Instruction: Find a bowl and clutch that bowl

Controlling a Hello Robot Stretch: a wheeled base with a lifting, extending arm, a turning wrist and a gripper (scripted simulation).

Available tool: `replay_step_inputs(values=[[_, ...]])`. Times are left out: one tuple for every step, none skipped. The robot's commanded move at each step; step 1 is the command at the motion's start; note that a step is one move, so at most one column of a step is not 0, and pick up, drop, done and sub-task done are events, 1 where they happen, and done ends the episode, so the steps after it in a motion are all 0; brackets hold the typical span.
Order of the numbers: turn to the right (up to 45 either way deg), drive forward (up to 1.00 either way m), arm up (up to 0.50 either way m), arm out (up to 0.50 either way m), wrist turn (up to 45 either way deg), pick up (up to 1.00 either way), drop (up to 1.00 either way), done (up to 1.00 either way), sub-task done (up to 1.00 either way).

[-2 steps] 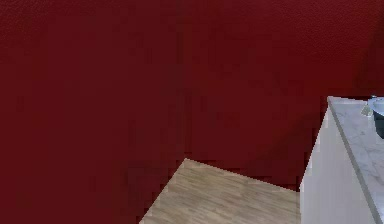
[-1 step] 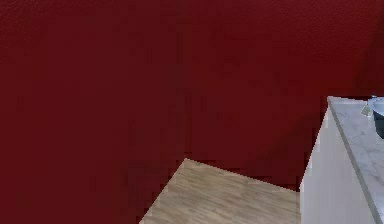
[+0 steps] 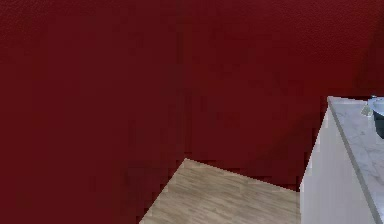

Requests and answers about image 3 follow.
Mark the dark blue bowl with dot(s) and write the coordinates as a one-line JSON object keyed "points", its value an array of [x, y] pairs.
{"points": [[379, 116]]}

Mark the white marble-top counter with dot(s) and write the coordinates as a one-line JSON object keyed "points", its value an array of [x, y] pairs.
{"points": [[333, 180]]}

